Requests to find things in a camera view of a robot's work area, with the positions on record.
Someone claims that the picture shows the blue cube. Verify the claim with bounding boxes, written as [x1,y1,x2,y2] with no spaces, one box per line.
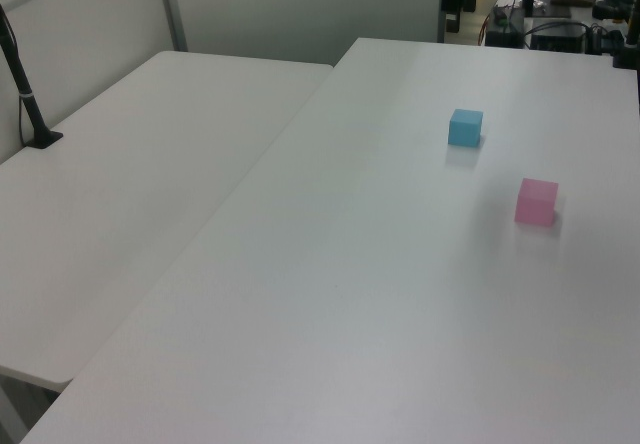
[446,108,484,148]

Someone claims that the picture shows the pink cube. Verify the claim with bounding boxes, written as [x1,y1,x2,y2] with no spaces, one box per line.
[514,177,559,226]

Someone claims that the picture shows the white folding side table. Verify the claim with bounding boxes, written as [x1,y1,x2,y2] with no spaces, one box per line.
[0,50,335,386]

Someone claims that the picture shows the black upright speaker box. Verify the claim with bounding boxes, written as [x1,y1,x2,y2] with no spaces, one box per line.
[441,0,465,34]

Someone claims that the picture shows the black electronic device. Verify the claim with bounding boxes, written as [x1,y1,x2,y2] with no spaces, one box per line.
[485,5,525,48]

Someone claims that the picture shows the black flat box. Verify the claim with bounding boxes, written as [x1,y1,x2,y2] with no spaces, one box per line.
[529,22,587,54]

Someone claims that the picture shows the red cable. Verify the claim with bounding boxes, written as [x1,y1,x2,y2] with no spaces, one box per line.
[477,7,495,46]

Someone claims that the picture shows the grey metal partition post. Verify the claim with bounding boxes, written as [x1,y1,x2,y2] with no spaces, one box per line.
[154,0,189,54]

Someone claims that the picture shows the black camera stand pole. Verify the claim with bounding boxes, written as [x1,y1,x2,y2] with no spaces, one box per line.
[0,3,65,151]

